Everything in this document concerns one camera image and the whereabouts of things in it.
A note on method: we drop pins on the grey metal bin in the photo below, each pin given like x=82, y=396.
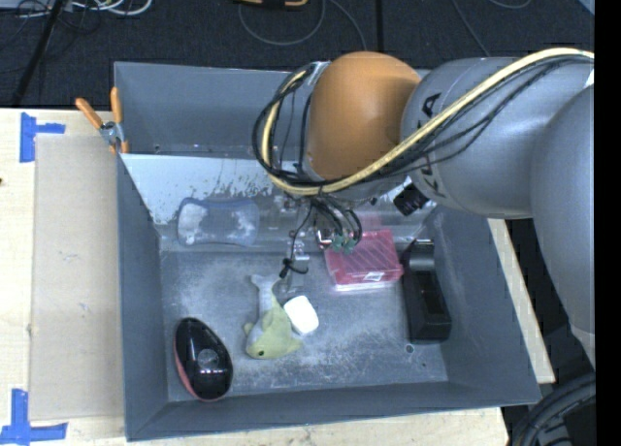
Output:
x=369, y=352

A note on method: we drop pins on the white foam cylinder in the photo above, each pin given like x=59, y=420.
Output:
x=302, y=314

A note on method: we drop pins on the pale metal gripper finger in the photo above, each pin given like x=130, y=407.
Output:
x=285, y=283
x=302, y=252

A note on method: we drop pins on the green and grey toy shark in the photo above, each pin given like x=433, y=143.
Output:
x=271, y=330

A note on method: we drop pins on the clear plastic bottle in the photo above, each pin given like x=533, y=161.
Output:
x=218, y=222

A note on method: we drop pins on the red clear plastic box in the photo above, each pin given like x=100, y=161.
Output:
x=369, y=262

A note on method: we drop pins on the black cylinder on white bracket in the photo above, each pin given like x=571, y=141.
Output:
x=411, y=200

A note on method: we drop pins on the black and red egg-shaped case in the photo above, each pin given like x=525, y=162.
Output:
x=204, y=361

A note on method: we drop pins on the black rectangular box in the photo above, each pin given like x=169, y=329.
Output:
x=429, y=298

